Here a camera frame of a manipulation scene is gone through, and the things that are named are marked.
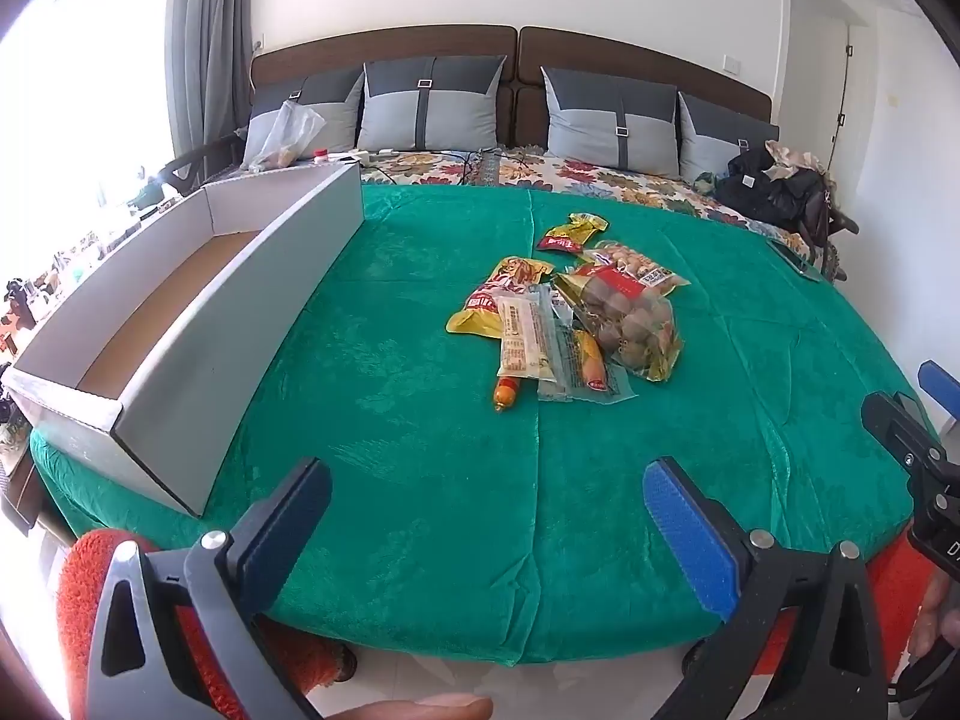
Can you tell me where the black jacket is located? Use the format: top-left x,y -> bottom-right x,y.
712,146 -> 833,241

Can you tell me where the green blanket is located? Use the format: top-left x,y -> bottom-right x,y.
30,184 -> 938,668

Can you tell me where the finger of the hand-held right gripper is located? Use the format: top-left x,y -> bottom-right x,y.
861,390 -> 947,497
919,360 -> 960,422

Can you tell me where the white bar snack packet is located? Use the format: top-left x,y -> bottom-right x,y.
496,292 -> 560,380

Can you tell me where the beige cloth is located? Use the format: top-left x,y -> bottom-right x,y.
765,139 -> 826,170

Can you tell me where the yellow and red snack packet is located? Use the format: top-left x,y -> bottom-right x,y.
536,212 -> 610,254

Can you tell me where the clear sausage packet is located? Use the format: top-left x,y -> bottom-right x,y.
536,289 -> 638,402

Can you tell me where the dried longan bag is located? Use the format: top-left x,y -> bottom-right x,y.
553,266 -> 685,383

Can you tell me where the dark chair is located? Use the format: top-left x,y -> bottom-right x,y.
146,136 -> 248,200

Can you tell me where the white cardboard box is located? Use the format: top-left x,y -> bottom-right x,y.
4,163 -> 365,518

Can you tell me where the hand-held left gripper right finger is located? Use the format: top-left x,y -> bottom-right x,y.
645,457 -> 890,720

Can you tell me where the phone in clear case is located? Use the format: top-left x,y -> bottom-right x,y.
765,238 -> 824,284

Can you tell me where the round biscuit bag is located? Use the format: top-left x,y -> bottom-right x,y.
564,240 -> 689,297

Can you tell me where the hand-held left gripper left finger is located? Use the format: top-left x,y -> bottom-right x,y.
86,457 -> 333,720

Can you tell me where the brown bag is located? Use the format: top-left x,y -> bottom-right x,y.
795,172 -> 860,271

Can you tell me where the brown headboard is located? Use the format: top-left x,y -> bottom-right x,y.
250,25 -> 773,166

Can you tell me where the grey two-tone pillow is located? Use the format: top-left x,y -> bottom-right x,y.
358,55 -> 509,153
677,92 -> 781,182
244,64 -> 366,166
540,66 -> 680,175

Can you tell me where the clear plastic bag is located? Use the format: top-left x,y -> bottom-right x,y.
241,100 -> 327,171

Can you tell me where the grey curtain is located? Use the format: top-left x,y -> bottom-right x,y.
166,0 -> 260,166

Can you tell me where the windowsill clutter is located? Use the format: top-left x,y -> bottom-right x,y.
0,232 -> 106,331

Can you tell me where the person's right hand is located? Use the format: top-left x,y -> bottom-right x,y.
910,561 -> 960,661

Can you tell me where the floral bedsheet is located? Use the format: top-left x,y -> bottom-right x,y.
360,148 -> 826,256

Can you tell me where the person's left hand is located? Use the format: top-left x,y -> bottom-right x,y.
330,692 -> 494,720

